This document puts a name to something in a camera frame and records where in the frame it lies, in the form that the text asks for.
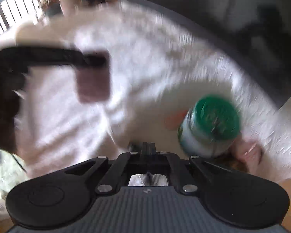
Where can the pink white small cloth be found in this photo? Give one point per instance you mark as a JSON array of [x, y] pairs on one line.
[[249, 152]]

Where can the orange cloth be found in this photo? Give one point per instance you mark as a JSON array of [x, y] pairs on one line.
[[173, 121]]

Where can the black leather sofa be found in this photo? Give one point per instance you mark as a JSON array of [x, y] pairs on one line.
[[254, 33]]

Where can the white plant pot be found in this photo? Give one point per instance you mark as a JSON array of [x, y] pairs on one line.
[[69, 7]]

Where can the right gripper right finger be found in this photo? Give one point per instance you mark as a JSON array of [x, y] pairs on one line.
[[170, 165]]

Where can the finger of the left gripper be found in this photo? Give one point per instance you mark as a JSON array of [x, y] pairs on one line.
[[48, 56]]

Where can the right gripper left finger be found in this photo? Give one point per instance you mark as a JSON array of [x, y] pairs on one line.
[[115, 177]]

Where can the green lid glass jar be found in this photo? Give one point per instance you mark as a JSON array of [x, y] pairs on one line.
[[209, 128]]

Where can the white textured blanket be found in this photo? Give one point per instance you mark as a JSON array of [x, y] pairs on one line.
[[158, 69]]

